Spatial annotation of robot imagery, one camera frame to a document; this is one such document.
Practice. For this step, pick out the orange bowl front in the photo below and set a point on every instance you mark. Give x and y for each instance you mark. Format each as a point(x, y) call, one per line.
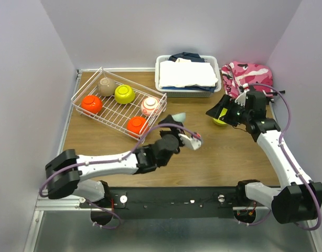
point(137, 126)

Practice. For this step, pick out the white bowl orange pattern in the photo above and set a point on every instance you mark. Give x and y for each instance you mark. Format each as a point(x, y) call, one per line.
point(150, 105)

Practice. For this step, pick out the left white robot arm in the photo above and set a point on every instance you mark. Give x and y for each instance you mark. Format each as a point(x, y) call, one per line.
point(67, 170)

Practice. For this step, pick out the lime green bowl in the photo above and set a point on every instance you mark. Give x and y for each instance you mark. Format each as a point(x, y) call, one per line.
point(219, 122)
point(124, 94)

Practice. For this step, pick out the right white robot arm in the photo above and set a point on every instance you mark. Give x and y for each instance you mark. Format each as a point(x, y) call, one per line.
point(298, 198)

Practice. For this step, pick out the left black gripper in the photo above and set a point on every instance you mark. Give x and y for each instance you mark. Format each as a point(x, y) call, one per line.
point(174, 132)

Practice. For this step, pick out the pale blue bowl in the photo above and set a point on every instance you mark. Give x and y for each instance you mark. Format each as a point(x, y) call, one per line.
point(179, 117)

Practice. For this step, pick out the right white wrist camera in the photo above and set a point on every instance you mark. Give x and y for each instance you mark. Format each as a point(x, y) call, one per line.
point(241, 98)

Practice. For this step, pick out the beige bowl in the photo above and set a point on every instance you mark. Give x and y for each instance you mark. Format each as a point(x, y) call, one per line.
point(106, 87)

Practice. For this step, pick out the dark blue clothes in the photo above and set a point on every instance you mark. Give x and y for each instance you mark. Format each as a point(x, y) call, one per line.
point(187, 56)

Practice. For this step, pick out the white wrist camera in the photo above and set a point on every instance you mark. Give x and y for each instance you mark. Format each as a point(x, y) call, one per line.
point(241, 98)
point(190, 142)

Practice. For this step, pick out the white folded cloth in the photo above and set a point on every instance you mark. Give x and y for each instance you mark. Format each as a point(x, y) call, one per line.
point(186, 74)

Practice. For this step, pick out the aluminium table frame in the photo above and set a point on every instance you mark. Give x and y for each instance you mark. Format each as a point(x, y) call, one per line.
point(227, 156)

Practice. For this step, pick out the pink camouflage garment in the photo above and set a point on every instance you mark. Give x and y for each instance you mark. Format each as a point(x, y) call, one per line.
point(259, 77)

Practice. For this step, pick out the orange bowl back left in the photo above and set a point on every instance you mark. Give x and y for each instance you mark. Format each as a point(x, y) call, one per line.
point(92, 104)

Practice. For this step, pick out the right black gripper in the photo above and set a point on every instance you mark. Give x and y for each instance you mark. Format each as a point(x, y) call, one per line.
point(228, 103)

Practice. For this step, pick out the white plastic laundry basket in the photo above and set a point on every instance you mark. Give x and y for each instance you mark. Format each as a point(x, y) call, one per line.
point(188, 92)

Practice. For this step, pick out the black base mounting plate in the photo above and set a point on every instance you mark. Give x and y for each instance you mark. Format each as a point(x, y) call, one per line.
point(173, 202)

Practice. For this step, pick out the white wire dish rack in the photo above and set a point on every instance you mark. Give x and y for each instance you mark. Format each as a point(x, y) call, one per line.
point(114, 114)

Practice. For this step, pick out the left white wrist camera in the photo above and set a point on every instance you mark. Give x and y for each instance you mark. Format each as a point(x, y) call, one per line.
point(190, 142)

